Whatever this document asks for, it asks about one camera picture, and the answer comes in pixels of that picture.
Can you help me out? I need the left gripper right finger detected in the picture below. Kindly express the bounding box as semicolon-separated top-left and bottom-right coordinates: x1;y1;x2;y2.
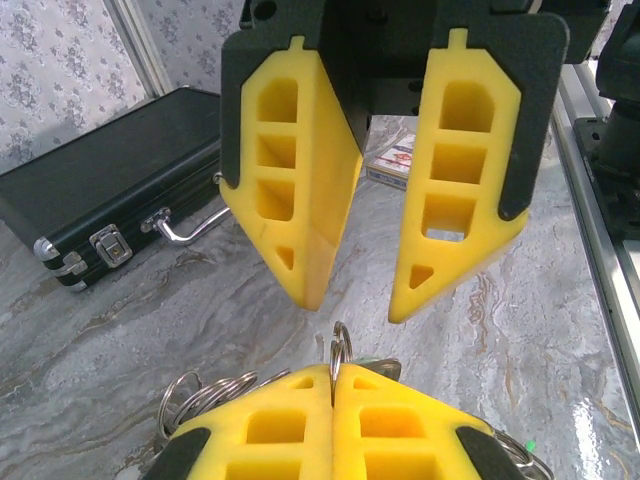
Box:
332;360;527;480

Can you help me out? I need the aluminium mounting rail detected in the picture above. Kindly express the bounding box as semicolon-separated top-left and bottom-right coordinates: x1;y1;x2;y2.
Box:
548;63;640;404

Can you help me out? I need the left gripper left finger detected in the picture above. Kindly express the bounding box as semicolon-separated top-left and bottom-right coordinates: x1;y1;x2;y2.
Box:
142;363;335;480

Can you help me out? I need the aluminium frame post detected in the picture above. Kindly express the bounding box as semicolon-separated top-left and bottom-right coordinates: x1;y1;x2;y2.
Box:
110;0;175;100

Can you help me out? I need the black case with metal handle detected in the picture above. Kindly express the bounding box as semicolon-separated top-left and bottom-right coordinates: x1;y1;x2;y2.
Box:
0;86;234;295

